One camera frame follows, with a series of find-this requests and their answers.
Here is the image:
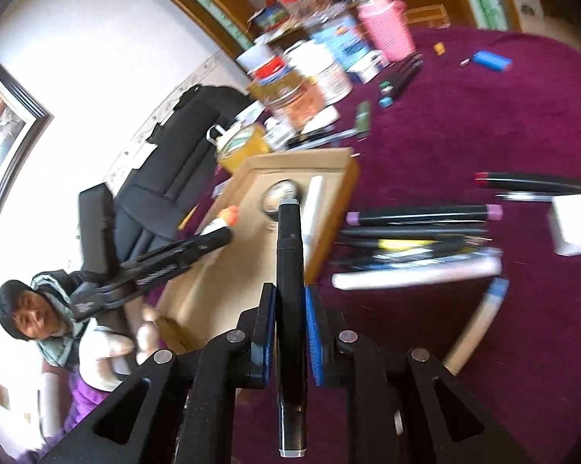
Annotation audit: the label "jar with red lid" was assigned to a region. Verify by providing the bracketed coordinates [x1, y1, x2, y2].
[249, 53, 294, 83]

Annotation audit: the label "blue lighter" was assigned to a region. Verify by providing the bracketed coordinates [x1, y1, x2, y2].
[471, 51, 514, 73]

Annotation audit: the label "purple tablecloth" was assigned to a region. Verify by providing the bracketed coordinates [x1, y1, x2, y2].
[150, 26, 581, 464]

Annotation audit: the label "short white tube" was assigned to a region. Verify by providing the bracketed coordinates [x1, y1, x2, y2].
[300, 106, 341, 129]

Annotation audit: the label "white glue bottle orange cap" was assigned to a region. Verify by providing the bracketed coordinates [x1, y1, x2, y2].
[201, 205, 240, 240]

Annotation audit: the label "blue labelled container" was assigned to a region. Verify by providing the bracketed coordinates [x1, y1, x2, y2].
[314, 14, 384, 71]

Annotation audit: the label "clear jar with orange contents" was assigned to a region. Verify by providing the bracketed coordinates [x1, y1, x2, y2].
[248, 55, 331, 132]

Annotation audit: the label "black tape roll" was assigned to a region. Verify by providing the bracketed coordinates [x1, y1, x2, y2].
[260, 179, 303, 214]

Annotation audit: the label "slim black pen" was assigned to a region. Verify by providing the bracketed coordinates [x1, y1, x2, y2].
[339, 225, 490, 241]

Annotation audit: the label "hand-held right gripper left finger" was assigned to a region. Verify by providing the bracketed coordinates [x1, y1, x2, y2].
[39, 283, 278, 464]

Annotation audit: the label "person's purple pants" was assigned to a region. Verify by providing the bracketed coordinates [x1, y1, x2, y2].
[62, 372, 123, 432]

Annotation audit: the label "silver pen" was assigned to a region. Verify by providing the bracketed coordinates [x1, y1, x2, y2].
[314, 128, 365, 143]

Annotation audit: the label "person's jacket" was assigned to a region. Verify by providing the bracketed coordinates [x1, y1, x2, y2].
[29, 270, 108, 374]

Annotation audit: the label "white marker with grey cap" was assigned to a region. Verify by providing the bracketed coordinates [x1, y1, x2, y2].
[301, 176, 326, 263]

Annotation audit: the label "black marker with red cap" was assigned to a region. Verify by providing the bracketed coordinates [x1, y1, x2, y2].
[474, 171, 581, 195]

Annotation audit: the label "white rounded square box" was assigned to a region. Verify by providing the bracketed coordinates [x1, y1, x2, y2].
[548, 194, 581, 257]

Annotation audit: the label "cardboard box tray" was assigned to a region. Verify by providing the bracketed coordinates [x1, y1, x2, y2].
[155, 147, 361, 356]

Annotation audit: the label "yellow and black pen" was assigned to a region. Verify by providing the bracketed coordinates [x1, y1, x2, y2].
[338, 238, 476, 253]

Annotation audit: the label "bottle in pink knitted sleeve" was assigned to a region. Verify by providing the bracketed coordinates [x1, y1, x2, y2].
[357, 0, 417, 61]

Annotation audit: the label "army green lighter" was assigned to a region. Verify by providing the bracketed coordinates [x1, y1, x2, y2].
[355, 101, 373, 137]

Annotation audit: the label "orange tag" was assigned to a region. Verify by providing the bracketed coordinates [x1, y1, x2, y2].
[178, 205, 200, 231]

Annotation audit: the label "small blue and white box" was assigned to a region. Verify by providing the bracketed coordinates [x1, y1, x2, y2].
[350, 51, 391, 84]

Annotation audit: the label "clear plastic box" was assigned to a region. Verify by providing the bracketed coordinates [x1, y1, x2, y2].
[407, 4, 454, 30]

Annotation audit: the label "black marker with grey caps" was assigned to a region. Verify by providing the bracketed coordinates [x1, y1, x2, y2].
[275, 198, 309, 457]

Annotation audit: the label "white plastic jar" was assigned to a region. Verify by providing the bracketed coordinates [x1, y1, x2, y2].
[290, 41, 354, 105]

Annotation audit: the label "framed picture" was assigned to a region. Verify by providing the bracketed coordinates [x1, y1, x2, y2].
[0, 51, 55, 171]

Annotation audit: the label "yellow jar with white handle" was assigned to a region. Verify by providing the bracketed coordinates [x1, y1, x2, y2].
[207, 123, 268, 173]

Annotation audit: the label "black marker with pink ends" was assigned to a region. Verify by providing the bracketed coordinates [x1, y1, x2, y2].
[346, 204, 505, 227]

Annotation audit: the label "person's left hand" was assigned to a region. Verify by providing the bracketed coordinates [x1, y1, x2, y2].
[78, 302, 160, 393]

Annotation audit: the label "black armrest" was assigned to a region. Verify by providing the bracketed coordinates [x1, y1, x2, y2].
[78, 184, 133, 349]

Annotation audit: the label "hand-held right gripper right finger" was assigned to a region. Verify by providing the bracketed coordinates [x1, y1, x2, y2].
[305, 283, 533, 464]

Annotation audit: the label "three black markers bundle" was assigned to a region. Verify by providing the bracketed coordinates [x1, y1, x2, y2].
[378, 58, 425, 108]

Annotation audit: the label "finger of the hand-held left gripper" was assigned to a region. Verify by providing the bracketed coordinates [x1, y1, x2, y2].
[121, 227, 234, 297]

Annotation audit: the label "person's head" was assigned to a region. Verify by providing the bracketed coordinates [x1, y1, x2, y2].
[0, 279, 55, 345]

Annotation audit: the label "patterned pen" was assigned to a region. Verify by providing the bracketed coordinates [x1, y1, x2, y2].
[333, 249, 502, 264]

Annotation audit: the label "white printed tube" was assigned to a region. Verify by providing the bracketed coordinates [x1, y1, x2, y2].
[331, 256, 502, 291]

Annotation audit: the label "white pen with blue cap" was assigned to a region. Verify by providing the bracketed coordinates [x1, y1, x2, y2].
[444, 276, 511, 374]

